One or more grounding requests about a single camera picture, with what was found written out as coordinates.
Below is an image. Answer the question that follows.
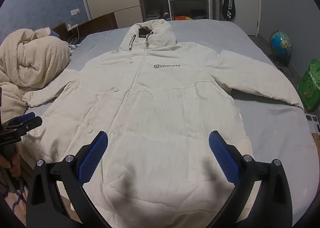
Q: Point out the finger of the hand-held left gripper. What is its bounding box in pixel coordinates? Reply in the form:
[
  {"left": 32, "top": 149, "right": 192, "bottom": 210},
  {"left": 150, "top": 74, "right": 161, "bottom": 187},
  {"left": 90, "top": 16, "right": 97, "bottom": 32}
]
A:
[
  {"left": 4, "top": 112, "right": 36, "bottom": 125},
  {"left": 2, "top": 116, "right": 43, "bottom": 132}
]

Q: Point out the green printed bag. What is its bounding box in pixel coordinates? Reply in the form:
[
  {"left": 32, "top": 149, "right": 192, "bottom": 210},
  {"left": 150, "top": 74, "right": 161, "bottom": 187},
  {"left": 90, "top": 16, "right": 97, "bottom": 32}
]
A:
[{"left": 296, "top": 58, "right": 320, "bottom": 113}]

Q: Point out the person's left hand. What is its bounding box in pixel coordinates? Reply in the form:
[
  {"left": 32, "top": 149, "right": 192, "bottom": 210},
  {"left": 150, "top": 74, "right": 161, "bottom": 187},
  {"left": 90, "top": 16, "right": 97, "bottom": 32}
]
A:
[{"left": 0, "top": 153, "right": 22, "bottom": 178}]

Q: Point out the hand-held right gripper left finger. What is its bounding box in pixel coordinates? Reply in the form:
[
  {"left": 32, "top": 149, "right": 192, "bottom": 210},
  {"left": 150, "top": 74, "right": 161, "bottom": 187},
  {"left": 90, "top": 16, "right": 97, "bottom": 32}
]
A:
[{"left": 26, "top": 131, "right": 109, "bottom": 228}]

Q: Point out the bed with grey sheet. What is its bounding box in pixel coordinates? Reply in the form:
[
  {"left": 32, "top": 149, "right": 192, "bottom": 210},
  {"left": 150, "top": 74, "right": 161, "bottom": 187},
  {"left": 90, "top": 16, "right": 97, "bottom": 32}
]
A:
[{"left": 0, "top": 20, "right": 320, "bottom": 228}]

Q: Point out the white hooded puffer jacket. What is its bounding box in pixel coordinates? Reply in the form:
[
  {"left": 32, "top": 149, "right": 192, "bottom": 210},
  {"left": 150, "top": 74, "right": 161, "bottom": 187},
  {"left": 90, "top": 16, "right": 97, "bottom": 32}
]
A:
[{"left": 22, "top": 19, "right": 305, "bottom": 228}]

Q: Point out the white charging cable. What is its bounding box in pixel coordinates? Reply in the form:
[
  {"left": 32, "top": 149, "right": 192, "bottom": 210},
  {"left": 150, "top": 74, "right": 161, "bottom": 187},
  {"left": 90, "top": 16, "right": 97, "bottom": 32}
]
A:
[{"left": 67, "top": 28, "right": 82, "bottom": 47}]

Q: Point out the blue globe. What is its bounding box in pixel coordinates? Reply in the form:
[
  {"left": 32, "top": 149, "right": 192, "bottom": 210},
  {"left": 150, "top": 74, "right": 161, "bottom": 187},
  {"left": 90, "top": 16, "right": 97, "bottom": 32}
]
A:
[{"left": 269, "top": 30, "right": 293, "bottom": 67}]

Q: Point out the dark wooden headboard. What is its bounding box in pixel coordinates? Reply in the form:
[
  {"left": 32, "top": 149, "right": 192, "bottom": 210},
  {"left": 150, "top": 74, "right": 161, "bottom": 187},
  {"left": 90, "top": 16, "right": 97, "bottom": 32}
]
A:
[{"left": 51, "top": 12, "right": 118, "bottom": 42}]

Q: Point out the cream textured blanket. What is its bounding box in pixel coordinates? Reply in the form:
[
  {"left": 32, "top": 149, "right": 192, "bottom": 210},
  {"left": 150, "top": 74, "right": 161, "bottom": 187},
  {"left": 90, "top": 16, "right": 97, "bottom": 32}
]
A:
[{"left": 0, "top": 27, "right": 73, "bottom": 124}]

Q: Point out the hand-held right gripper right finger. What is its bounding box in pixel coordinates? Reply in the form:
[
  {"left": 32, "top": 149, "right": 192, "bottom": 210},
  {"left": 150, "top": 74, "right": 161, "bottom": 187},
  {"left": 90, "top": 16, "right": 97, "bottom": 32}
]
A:
[{"left": 209, "top": 131, "right": 293, "bottom": 228}]

